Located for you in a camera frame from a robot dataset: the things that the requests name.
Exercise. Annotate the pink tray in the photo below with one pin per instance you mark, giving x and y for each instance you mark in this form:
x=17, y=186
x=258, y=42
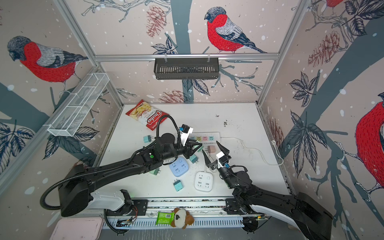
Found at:
x=78, y=229

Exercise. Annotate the black hanging wall basket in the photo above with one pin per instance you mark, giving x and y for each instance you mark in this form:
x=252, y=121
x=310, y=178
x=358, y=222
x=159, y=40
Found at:
x=187, y=69

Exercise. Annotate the red Chuba chips bag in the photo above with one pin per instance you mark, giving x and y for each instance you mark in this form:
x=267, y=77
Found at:
x=146, y=115

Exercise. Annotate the blue square socket cube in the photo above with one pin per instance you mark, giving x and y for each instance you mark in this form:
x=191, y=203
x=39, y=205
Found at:
x=179, y=167

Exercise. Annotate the brown plush dog toy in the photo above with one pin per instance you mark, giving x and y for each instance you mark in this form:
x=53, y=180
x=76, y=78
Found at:
x=182, y=219

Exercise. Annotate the white square socket cube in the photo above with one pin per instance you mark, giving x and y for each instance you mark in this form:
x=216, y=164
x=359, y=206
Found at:
x=203, y=181

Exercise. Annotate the white multicolour power strip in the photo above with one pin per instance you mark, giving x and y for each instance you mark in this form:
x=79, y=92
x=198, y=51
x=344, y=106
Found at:
x=206, y=137

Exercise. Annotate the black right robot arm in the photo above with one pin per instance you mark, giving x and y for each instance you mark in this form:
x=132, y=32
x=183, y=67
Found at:
x=299, y=211

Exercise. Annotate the white wire mesh shelf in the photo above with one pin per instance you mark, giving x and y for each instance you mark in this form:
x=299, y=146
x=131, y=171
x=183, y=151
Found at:
x=74, y=113

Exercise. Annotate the pink plug adapter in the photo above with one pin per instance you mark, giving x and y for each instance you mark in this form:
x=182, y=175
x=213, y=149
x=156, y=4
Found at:
x=211, y=149

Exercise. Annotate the teal plug adapter front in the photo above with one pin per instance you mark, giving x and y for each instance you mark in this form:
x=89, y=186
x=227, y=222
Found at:
x=178, y=185

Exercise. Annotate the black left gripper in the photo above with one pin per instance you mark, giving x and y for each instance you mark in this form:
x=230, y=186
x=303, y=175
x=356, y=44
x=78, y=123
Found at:
x=188, y=150

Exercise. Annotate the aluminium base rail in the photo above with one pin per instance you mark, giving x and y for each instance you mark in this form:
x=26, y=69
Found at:
x=207, y=213

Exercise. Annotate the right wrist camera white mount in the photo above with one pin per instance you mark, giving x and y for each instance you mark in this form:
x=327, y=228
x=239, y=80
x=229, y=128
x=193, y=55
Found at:
x=222, y=159

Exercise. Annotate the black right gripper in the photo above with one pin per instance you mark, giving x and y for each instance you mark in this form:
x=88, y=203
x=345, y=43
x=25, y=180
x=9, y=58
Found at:
x=212, y=166

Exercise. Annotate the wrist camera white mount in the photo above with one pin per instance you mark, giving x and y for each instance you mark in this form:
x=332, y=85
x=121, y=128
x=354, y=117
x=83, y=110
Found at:
x=222, y=159
x=185, y=131

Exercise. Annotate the green wet wipes pack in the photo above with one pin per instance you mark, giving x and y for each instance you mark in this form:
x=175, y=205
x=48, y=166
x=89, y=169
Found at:
x=165, y=218

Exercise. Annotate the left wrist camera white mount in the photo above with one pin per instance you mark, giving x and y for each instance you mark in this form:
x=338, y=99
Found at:
x=185, y=131

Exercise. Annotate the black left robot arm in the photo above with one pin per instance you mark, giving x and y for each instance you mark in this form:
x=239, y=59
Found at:
x=73, y=194

